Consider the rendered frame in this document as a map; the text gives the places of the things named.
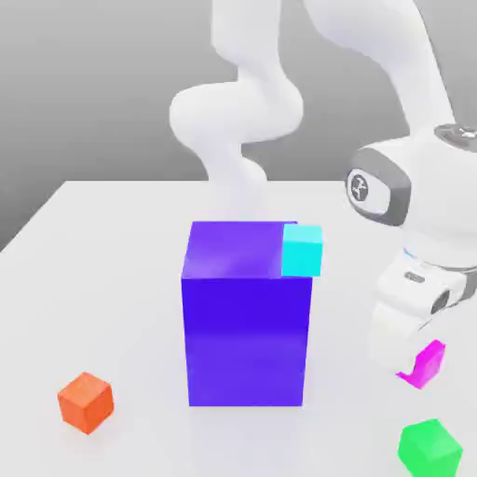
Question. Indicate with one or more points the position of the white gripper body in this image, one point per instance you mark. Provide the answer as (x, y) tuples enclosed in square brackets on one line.
[(391, 331)]

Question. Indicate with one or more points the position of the small magenta cube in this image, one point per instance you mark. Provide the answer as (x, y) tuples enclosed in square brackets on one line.
[(428, 363)]

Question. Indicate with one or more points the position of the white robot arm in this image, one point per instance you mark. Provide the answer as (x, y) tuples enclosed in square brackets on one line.
[(238, 111)]

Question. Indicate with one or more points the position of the small cyan cube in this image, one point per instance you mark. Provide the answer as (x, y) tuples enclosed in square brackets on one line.
[(301, 253)]

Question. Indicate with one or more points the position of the small green cube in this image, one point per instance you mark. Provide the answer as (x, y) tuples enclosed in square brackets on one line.
[(428, 449)]

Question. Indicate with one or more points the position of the small orange cube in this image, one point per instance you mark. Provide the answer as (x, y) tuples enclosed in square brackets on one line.
[(85, 404)]

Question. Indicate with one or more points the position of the large blue box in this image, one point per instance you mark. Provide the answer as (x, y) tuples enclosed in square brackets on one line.
[(244, 335)]

